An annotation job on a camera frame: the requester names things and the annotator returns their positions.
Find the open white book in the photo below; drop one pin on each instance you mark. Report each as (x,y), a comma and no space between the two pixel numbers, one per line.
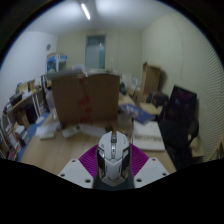
(148,135)

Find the grey door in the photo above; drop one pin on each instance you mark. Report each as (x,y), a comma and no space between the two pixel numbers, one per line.
(95,51)

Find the large brown cardboard box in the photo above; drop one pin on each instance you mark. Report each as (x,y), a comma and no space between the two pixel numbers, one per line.
(70,96)

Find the black office chair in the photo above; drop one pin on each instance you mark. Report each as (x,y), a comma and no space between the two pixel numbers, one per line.
(180,123)

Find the blue book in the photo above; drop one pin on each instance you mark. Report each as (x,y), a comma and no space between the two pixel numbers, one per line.
(138,113)

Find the round wall clock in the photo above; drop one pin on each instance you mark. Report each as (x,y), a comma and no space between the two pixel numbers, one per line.
(48,47)

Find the cluttered side desk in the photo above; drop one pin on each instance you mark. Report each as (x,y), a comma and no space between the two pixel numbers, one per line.
(23,100)

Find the white computer mouse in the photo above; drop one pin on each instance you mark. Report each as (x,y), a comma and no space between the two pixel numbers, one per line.
(113,156)

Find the small brown cardboard box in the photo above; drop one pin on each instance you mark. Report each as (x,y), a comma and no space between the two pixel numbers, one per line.
(151,78)

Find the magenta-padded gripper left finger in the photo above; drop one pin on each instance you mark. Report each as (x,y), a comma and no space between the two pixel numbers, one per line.
(77,171)

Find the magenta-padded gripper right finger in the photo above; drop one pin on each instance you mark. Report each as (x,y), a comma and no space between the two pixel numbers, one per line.
(150,170)

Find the blue and white cabinet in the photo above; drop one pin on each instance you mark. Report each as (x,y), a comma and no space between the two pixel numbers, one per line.
(56,63)

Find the ceiling tube light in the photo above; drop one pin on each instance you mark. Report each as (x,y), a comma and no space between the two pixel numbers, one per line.
(85,11)

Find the white power strip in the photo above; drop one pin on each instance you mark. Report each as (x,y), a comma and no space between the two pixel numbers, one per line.
(47,135)

